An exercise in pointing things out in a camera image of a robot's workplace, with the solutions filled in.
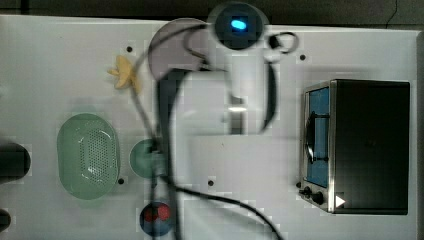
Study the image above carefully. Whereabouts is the black cylindrical utensil holder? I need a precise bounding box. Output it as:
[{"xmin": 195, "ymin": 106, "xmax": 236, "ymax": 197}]
[{"xmin": 0, "ymin": 143, "xmax": 31, "ymax": 184}]

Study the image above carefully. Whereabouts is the green oval strainer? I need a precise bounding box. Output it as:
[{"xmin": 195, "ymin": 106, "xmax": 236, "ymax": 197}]
[{"xmin": 57, "ymin": 113, "xmax": 120, "ymax": 200}]

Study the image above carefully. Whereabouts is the teal green mug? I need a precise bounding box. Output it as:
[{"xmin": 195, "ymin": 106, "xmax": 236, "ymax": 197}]
[{"xmin": 129, "ymin": 139, "xmax": 167, "ymax": 179}]

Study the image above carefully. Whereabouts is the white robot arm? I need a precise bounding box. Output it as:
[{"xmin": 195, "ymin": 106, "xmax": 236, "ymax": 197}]
[{"xmin": 156, "ymin": 2, "xmax": 277, "ymax": 240}]

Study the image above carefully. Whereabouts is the blue bowl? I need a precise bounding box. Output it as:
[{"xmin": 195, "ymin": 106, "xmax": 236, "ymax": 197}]
[{"xmin": 139, "ymin": 201, "xmax": 172, "ymax": 237}]

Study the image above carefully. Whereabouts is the red toy strawberry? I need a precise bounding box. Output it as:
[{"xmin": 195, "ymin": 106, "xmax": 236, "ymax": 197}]
[{"xmin": 142, "ymin": 203, "xmax": 170, "ymax": 222}]

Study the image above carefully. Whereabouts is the purple round plate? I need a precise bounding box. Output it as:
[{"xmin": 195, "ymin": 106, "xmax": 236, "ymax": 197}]
[{"xmin": 148, "ymin": 18, "xmax": 208, "ymax": 80}]

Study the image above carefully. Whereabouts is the peeled toy banana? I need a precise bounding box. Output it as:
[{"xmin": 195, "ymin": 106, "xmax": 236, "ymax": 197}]
[{"xmin": 107, "ymin": 55, "xmax": 141, "ymax": 94}]

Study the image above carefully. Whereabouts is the silver black toaster oven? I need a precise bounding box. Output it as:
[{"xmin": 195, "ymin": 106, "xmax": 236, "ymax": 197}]
[{"xmin": 297, "ymin": 79, "xmax": 411, "ymax": 215}]

